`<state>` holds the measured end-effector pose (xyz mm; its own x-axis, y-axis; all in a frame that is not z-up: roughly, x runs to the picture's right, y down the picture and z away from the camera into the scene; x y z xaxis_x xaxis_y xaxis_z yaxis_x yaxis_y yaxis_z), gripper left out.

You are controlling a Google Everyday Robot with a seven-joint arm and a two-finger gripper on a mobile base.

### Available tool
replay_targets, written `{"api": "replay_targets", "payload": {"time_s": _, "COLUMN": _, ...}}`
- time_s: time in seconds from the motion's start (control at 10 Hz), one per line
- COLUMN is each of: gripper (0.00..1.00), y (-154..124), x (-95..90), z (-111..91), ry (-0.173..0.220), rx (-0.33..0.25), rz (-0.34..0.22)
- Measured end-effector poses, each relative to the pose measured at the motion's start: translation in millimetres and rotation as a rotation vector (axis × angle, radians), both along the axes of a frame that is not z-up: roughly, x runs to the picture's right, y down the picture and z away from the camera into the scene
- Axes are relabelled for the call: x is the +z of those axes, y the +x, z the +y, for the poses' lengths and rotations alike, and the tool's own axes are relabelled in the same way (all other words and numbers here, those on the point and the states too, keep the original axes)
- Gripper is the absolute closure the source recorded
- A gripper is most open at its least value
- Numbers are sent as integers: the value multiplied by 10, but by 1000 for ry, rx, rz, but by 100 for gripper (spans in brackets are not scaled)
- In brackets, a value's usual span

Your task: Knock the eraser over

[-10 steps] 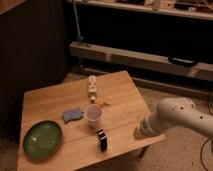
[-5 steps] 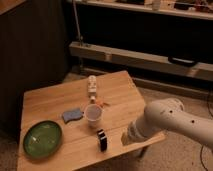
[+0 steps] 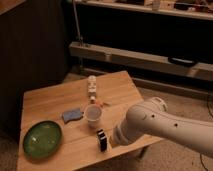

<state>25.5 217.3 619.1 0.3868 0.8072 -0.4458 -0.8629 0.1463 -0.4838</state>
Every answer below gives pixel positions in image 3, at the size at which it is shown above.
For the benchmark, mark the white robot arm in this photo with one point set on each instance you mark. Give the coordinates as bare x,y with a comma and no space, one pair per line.
151,117

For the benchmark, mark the black standing eraser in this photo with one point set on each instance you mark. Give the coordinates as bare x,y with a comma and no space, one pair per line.
102,138

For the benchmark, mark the white bottle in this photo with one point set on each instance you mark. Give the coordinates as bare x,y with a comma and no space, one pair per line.
92,86

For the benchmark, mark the small orange object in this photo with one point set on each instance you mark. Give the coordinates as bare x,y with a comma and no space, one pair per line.
98,102

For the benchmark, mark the clear plastic cup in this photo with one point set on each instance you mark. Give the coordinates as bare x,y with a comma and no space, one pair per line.
93,115

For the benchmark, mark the blue sponge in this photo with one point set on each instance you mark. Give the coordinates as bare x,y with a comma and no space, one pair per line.
72,115

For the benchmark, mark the wooden table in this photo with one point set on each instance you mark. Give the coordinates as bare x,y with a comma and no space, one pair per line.
79,146

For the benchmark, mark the green plate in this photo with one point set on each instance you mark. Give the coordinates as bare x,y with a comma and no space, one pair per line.
42,140

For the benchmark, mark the metal stand pole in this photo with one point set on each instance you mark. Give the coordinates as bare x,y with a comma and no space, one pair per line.
80,38

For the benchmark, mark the cluttered wooden shelf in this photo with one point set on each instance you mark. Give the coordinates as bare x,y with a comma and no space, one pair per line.
152,8

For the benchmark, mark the long case with handle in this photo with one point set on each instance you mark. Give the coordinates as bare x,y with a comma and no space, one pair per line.
140,60

